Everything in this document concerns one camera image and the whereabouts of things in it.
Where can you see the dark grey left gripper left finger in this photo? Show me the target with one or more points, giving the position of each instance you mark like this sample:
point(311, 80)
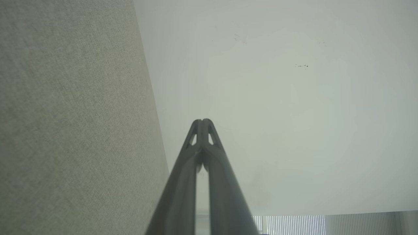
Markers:
point(178, 195)

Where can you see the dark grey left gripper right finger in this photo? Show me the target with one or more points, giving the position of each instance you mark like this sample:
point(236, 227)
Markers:
point(225, 202)

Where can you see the white vertical window blinds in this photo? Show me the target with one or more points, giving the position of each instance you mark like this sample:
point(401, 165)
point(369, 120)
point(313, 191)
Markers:
point(294, 225)

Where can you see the grey fabric surface cover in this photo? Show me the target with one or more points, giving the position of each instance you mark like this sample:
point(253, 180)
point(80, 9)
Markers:
point(65, 114)

